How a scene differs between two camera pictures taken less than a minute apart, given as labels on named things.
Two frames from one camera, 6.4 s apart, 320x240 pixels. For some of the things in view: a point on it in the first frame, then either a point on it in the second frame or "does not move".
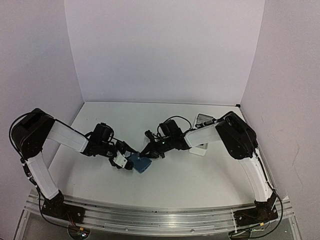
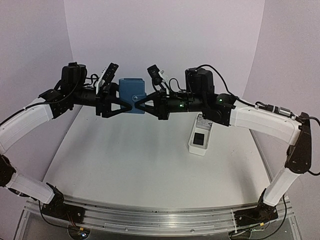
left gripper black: [124, 146] to [107, 94]
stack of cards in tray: [201, 118] does not move
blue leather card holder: [141, 164] to [130, 89]
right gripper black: [153, 152] to [161, 108]
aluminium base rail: [216, 217] does not move
